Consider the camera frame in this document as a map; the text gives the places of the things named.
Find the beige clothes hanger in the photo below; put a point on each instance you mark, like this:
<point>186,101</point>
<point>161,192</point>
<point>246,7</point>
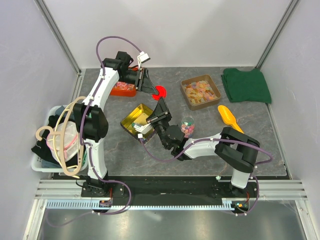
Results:
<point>59,147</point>

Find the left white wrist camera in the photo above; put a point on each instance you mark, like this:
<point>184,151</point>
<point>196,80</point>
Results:
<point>142,58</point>

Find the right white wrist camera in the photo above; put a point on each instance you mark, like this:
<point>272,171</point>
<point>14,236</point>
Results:
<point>141,129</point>

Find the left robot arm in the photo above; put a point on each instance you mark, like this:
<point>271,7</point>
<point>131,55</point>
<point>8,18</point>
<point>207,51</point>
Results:
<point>89,116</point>

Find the green folded cloth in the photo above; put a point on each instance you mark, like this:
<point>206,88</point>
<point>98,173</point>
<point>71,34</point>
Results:
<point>245,86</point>

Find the orange candy box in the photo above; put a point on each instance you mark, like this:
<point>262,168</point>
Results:
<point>123,89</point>

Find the red jar lid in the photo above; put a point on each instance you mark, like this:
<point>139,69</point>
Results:
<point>162,93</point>

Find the white laundry basket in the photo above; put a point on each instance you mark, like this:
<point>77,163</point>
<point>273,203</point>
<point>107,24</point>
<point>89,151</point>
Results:
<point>37,163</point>

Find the yellow plastic scoop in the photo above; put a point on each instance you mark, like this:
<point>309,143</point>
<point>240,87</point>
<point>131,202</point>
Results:
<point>228,118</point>

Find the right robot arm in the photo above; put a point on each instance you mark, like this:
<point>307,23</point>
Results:
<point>237,149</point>

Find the clear glass jar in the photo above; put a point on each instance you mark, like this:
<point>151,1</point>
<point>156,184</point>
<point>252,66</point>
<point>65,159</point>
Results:
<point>187,126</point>

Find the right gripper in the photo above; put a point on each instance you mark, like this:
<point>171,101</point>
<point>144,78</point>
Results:
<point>160,113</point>

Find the brown gummy candy box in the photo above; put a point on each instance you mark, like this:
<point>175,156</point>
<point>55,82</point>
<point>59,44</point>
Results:
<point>200,92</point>

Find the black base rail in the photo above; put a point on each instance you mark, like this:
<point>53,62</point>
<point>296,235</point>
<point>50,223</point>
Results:
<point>204,186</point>

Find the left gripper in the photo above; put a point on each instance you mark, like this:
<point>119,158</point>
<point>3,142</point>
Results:
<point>143,83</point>

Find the white cable duct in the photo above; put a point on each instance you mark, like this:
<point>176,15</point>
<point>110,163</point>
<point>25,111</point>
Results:
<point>87,204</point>

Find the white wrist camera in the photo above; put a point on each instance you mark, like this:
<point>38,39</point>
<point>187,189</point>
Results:
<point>141,129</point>
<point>142,58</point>

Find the star candy tin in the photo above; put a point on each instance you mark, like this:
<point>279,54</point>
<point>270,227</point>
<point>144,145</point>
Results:
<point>137,116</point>

